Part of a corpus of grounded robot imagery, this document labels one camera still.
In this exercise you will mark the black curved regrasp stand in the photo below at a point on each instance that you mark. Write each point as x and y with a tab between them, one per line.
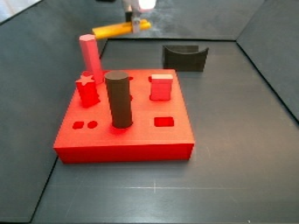
185	58

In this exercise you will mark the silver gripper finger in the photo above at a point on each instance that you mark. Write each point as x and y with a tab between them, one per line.
128	13
135	16

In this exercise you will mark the red hexagonal tall peg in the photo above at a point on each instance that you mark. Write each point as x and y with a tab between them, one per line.
90	50

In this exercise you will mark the red star peg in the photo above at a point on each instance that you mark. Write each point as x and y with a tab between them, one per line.
86	85

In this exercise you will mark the red square peg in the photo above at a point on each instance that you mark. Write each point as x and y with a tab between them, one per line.
160	87

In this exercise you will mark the yellow two-pronged square-circle object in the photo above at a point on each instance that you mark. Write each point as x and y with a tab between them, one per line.
114	30

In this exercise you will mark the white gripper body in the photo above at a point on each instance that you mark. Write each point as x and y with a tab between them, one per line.
139	5

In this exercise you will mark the red fixture base block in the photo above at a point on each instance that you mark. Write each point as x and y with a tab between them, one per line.
159	135

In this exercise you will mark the dark brown cylinder peg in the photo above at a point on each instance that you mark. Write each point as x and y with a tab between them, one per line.
119	99

